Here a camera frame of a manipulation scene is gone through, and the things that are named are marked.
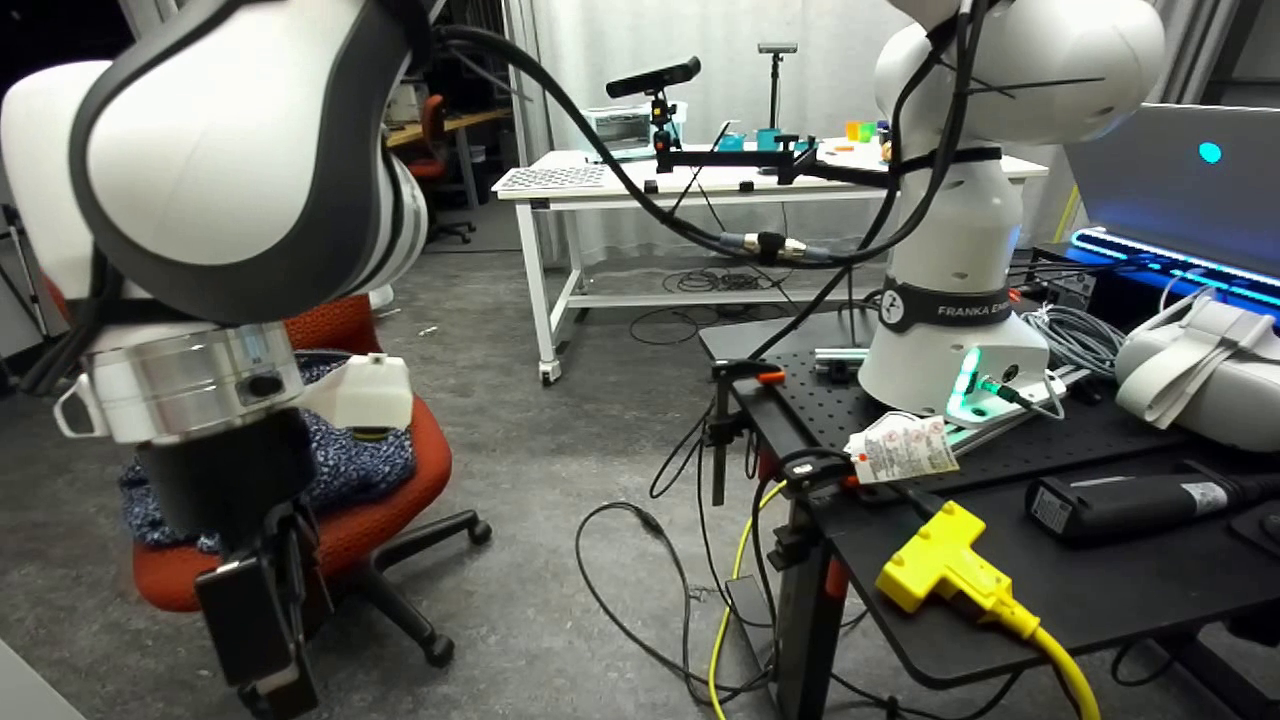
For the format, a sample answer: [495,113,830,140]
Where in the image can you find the black oblong device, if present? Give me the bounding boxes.
[1020,459,1280,550]

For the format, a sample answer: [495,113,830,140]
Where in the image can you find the red office chair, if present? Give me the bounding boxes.
[123,291,495,671]

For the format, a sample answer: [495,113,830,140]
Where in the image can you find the black stereo camera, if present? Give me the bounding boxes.
[606,51,704,103]

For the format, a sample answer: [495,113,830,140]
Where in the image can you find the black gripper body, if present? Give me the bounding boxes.
[133,404,323,553]

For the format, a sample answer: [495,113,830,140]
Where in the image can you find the grey laptop blue glow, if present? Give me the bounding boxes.
[1060,101,1280,315]

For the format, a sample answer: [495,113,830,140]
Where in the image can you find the wooden desk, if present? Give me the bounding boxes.
[382,101,511,218]

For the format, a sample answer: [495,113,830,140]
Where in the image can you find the teal objects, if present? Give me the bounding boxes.
[713,120,822,161]

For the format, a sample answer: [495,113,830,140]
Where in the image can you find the black robot table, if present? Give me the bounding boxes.
[692,309,1280,720]

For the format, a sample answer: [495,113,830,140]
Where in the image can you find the blue knit blanket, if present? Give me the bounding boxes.
[118,351,421,553]

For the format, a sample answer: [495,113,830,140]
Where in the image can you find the yellow power plug block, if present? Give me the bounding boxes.
[873,498,1110,720]

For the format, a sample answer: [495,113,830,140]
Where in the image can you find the white packet with red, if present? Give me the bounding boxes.
[841,408,965,490]

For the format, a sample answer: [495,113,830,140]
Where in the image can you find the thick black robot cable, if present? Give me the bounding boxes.
[432,0,996,273]

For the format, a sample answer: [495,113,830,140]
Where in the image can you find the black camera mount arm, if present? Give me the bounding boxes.
[649,94,895,190]

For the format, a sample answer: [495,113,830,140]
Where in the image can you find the black T-shaped stand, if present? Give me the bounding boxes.
[752,39,804,138]

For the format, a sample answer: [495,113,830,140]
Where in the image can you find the white VR headset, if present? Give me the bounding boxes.
[1113,287,1280,456]

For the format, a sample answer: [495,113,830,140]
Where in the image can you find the black clamp post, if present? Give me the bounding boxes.
[699,355,752,514]

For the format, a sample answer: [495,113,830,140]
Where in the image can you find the grey cable bundle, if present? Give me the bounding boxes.
[1020,300,1134,394]

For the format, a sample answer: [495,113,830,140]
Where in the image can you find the white metal table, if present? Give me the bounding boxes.
[488,138,1053,394]

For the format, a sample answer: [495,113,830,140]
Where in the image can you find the thin yellow cable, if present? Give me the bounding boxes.
[699,476,794,720]

